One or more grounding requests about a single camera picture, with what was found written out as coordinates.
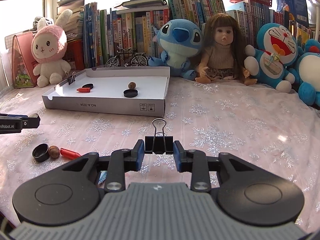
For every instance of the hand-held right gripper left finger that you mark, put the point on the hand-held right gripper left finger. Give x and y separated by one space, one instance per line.
140 155

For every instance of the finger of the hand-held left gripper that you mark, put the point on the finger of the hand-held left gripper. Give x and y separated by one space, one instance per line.
31 121

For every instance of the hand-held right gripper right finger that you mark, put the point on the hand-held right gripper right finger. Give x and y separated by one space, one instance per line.
178 155

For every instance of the black binder clip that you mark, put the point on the black binder clip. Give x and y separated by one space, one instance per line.
72 78
158 146

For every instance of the black round cap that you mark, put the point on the black round cap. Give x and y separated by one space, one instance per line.
130 93
40 152
88 86

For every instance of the large brown walnut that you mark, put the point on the large brown walnut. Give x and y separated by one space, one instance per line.
54 152

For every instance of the red crayon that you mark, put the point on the red crayon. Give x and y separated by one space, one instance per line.
83 89
70 153

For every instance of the small brown walnut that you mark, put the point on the small brown walnut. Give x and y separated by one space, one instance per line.
131 85

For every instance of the white cardboard tray box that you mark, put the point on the white cardboard tray box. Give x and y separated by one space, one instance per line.
107 90

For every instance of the pink snowflake lace tablecloth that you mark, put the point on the pink snowflake lace tablecloth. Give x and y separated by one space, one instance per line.
225 130

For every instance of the pink triangular display case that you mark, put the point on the pink triangular display case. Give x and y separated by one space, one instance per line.
20 62

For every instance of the pink hooded bunny plush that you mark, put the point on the pink hooded bunny plush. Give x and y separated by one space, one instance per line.
48 52

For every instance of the red plastic crate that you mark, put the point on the red plastic crate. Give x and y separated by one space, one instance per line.
73 52

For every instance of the miniature black bicycle model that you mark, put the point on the miniature black bicycle model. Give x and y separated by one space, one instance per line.
126 58

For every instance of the blue alien plush toy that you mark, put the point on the blue alien plush toy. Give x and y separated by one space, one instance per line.
178 47

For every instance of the long-haired baby doll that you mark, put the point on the long-haired baby doll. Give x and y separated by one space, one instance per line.
223 50

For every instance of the row of books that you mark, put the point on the row of books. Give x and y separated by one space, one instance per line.
125 30

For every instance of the large blue robot cat plush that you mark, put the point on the large blue robot cat plush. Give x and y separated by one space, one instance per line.
308 75

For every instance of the white pipe rack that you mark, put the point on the white pipe rack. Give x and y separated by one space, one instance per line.
316 12

